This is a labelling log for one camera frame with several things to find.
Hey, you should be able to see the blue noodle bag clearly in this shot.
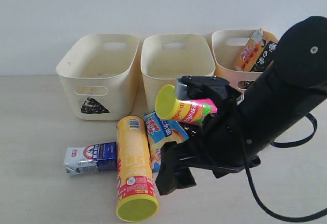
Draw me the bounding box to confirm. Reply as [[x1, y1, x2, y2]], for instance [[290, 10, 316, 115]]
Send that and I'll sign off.
[[144, 112, 201, 172]]

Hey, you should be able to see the orange black noodle bag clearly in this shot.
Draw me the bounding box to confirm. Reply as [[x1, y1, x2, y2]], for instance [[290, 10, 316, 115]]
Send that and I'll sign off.
[[234, 29, 278, 72]]

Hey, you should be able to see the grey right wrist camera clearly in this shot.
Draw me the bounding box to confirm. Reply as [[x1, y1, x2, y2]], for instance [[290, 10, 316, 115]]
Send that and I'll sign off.
[[174, 76, 230, 100]]

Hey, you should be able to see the cream bin with triangle mark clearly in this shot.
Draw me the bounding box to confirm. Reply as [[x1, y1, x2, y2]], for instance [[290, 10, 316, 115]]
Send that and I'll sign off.
[[56, 34, 139, 121]]

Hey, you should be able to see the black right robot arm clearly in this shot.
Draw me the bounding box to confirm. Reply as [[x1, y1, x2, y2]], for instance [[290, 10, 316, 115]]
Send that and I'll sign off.
[[155, 16, 326, 195]]

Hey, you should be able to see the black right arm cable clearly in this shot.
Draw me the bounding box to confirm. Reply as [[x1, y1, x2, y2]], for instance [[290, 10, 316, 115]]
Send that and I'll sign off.
[[240, 111, 327, 221]]

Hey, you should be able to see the cream bin with circle mark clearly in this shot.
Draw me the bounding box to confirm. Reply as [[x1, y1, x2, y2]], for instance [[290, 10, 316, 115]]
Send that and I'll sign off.
[[212, 28, 263, 92]]

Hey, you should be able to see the white blue milk carton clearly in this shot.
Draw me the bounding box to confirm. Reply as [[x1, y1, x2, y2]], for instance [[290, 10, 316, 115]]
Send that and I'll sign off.
[[63, 142, 118, 176]]

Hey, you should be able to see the pink chips can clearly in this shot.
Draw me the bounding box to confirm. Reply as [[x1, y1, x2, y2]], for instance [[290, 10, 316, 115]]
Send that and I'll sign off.
[[155, 85, 218, 126]]

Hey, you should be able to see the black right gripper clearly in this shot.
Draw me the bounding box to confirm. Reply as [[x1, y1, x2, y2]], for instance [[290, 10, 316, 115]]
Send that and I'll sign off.
[[155, 86, 261, 196]]

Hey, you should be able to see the cream middle bin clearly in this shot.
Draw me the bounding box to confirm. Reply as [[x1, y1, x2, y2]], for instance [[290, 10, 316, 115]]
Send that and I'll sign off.
[[141, 34, 216, 113]]

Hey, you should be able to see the yellow chips can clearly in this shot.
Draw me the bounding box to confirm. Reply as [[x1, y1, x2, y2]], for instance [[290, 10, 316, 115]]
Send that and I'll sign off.
[[116, 116, 159, 222]]

